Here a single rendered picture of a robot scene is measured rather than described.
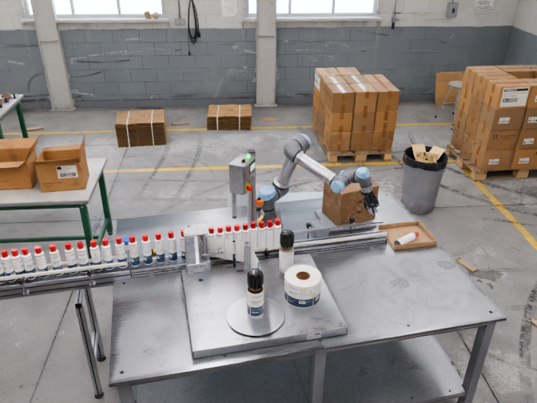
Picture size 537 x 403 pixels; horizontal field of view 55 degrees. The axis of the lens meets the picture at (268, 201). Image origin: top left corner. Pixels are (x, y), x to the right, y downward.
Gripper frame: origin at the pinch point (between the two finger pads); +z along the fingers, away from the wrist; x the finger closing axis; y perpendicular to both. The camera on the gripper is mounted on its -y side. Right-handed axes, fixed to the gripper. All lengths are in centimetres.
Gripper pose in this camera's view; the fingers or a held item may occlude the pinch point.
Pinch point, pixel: (372, 213)
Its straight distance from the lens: 340.1
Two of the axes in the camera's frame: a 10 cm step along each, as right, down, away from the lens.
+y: 2.2, 4.8, -8.5
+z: 3.2, 7.8, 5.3
